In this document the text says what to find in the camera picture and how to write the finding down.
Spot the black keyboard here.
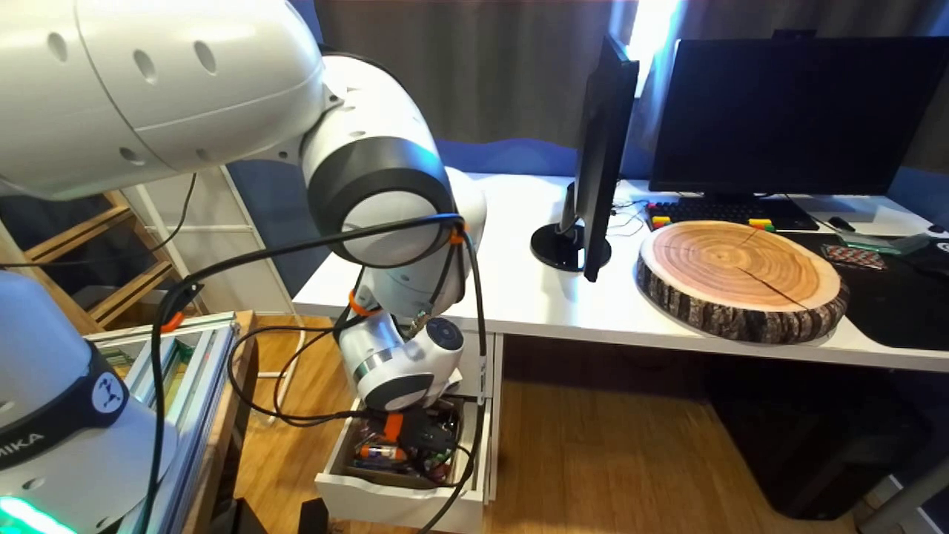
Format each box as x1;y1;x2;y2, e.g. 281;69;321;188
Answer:
648;197;821;234

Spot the orange black clamp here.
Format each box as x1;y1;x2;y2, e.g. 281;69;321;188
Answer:
152;275;209;335

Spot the white metal rack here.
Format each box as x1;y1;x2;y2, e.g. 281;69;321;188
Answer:
126;163;311;428

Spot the grey metal bar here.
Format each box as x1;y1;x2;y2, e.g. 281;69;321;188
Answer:
858;459;949;534

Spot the white deep desk drawer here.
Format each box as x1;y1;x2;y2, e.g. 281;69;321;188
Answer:
311;385;498;534

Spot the wooden ladder rack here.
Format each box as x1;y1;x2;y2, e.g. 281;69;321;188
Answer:
0;191;203;335

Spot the white office desk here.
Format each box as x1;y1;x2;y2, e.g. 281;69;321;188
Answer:
290;170;949;534

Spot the black soft bag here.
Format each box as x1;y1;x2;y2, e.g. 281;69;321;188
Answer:
702;357;934;523

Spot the orange capped white marker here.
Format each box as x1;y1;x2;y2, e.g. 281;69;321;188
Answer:
357;444;410;467

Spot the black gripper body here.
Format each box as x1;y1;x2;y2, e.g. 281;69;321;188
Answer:
390;398;470;480

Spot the black monitor with round stand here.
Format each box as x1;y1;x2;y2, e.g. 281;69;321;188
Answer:
529;34;645;284

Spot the thin black webcam cable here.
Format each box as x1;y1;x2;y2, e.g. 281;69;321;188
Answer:
0;172;198;274

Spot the large black monitor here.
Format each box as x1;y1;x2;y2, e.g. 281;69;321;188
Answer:
648;37;949;198

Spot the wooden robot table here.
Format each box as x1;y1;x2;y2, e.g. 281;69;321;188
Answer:
83;309;262;534

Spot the thin black looped cable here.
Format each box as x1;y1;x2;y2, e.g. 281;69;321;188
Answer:
225;312;401;431

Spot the wood slice cushion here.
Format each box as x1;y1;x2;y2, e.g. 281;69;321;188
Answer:
633;218;851;348

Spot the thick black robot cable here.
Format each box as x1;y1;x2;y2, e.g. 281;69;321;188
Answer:
130;209;492;534

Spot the white monitor base plate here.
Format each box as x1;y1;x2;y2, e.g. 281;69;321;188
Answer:
790;191;938;241

